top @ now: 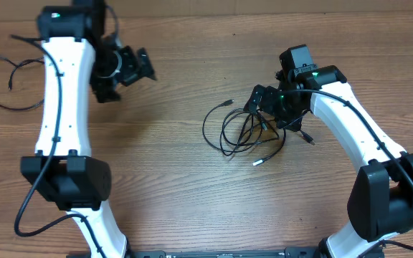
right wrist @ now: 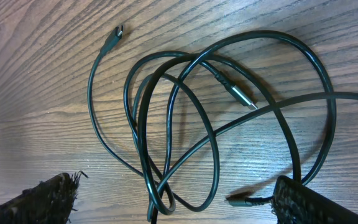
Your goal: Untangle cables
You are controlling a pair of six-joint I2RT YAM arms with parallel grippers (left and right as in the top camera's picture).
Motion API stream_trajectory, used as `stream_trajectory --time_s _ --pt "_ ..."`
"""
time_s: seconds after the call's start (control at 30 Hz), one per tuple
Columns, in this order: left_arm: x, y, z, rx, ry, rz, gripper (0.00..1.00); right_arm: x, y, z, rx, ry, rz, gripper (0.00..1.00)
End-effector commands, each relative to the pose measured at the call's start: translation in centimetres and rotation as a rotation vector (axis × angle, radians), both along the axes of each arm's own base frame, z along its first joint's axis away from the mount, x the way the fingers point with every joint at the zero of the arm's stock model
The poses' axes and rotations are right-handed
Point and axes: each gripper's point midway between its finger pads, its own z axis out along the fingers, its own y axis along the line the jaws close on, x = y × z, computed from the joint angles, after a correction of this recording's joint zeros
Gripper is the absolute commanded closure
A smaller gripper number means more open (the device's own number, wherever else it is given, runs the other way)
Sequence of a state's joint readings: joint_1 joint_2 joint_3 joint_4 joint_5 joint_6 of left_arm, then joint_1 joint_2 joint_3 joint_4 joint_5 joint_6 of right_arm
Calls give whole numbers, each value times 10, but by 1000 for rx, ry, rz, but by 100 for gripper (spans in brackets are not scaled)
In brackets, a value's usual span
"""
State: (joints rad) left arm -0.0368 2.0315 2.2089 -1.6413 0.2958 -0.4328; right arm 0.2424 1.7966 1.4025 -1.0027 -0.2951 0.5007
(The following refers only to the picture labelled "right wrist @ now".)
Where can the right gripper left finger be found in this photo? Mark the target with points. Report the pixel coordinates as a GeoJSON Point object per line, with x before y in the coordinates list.
{"type": "Point", "coordinates": [51, 201]}

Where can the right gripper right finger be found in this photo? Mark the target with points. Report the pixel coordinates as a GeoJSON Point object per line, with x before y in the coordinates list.
{"type": "Point", "coordinates": [292, 202]}

